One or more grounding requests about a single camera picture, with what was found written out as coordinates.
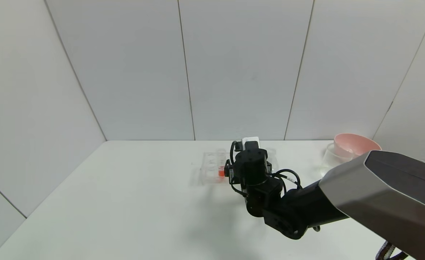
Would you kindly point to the black and grey right robot arm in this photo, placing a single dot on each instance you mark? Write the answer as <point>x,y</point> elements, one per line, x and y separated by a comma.
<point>378,187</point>

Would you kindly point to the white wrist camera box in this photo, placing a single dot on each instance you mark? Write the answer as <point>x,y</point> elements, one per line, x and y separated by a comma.
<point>250,139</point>

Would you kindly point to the clear plastic test tube rack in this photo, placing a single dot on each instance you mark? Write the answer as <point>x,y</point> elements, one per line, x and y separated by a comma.
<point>209,169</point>

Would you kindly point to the test tube with orange pigment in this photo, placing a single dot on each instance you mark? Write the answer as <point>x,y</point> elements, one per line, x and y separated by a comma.
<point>221,172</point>

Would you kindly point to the clear glass beaker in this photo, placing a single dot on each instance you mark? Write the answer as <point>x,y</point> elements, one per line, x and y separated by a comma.
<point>331,159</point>

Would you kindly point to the pink bowl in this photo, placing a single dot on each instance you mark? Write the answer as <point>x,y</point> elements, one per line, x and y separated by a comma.
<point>353,141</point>

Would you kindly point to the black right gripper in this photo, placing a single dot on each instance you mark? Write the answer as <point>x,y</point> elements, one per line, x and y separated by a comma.
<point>229,172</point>

